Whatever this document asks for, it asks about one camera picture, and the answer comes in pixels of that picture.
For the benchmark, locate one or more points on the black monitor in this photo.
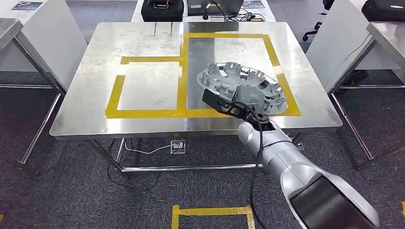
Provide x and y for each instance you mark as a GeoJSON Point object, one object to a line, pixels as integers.
{"type": "Point", "coordinates": [218, 8]}

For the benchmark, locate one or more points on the black equipment case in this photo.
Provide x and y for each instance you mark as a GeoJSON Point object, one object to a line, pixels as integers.
{"type": "Point", "coordinates": [161, 12]}

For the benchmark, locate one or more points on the stainless steel workbench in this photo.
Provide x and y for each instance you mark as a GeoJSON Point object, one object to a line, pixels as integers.
{"type": "Point", "coordinates": [142, 38]}

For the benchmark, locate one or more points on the yellow floor tape marking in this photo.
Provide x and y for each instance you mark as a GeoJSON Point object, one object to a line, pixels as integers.
{"type": "Point", "coordinates": [403, 208]}
{"type": "Point", "coordinates": [215, 211]}

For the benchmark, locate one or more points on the steel floor socket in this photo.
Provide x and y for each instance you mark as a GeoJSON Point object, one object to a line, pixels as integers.
{"type": "Point", "coordinates": [177, 147]}

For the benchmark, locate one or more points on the stainless steel side table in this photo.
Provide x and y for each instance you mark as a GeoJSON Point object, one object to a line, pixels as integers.
{"type": "Point", "coordinates": [387, 34]}
{"type": "Point", "coordinates": [8, 30]}

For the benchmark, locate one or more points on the white partition panel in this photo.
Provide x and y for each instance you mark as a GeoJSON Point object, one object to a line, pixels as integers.
{"type": "Point", "coordinates": [53, 41]}
{"type": "Point", "coordinates": [335, 44]}

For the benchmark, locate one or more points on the white desk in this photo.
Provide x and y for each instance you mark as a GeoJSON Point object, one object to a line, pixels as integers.
{"type": "Point", "coordinates": [136, 14]}

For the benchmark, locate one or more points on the grey plastic wheel cover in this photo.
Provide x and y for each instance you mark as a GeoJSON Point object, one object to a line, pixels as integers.
{"type": "Point", "coordinates": [234, 74]}

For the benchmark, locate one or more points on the black wheeled chair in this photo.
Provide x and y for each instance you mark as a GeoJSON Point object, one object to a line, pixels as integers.
{"type": "Point", "coordinates": [311, 31]}

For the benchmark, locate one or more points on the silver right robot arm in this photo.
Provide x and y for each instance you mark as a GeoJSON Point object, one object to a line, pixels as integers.
{"type": "Point", "coordinates": [278, 151]}

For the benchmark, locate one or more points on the printed poster sheet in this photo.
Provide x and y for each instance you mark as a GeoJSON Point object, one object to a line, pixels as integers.
{"type": "Point", "coordinates": [27, 5]}
{"type": "Point", "coordinates": [253, 3]}

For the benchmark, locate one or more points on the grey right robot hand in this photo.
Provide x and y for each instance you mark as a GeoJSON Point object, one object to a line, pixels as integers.
{"type": "Point", "coordinates": [251, 96]}

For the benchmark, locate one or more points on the black bag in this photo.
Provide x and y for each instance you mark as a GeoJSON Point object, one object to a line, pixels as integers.
{"type": "Point", "coordinates": [383, 9]}

